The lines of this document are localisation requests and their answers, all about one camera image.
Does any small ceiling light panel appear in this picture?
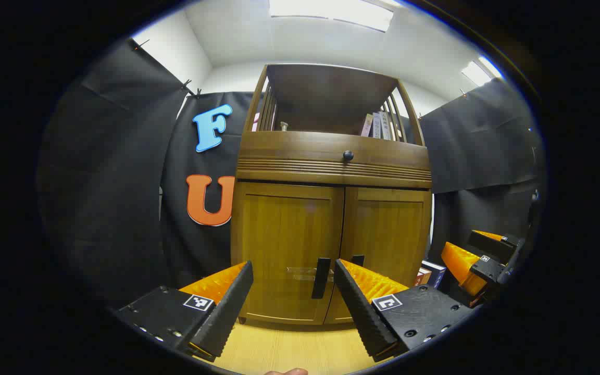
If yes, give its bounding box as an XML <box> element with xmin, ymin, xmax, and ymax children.
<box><xmin>461</xmin><ymin>56</ymin><xmax>504</xmax><ymax>87</ymax></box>

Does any black backdrop cloth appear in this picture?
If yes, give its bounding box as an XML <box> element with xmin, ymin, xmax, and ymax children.
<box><xmin>37</xmin><ymin>37</ymin><xmax>545</xmax><ymax>308</ymax></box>

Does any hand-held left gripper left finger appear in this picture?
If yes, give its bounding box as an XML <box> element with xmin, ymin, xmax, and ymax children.
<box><xmin>114</xmin><ymin>260</ymin><xmax>255</xmax><ymax>364</ymax></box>

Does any dark blue book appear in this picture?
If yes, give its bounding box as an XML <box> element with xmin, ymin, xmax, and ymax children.
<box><xmin>422</xmin><ymin>260</ymin><xmax>446</xmax><ymax>290</ymax></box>

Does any wooden cabinet drawer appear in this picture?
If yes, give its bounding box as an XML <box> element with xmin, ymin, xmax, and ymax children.
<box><xmin>236</xmin><ymin>130</ymin><xmax>432</xmax><ymax>189</ymax></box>

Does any large ceiling light panel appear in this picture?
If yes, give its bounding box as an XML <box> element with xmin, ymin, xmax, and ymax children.
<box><xmin>269</xmin><ymin>0</ymin><xmax>395</xmax><ymax>32</ymax></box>

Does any wooden shoe cabinet door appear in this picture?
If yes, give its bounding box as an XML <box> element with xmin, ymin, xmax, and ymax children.
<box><xmin>231</xmin><ymin>181</ymin><xmax>345</xmax><ymax>324</ymax></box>
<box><xmin>325</xmin><ymin>186</ymin><xmax>432</xmax><ymax>324</ymax></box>

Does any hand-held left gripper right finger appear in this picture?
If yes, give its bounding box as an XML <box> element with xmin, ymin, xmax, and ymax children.
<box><xmin>334</xmin><ymin>258</ymin><xmax>477</xmax><ymax>364</ymax></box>

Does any wooden double-door shoe cabinet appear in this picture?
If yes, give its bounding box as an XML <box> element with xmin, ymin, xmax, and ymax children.
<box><xmin>230</xmin><ymin>64</ymin><xmax>433</xmax><ymax>326</ymax></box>

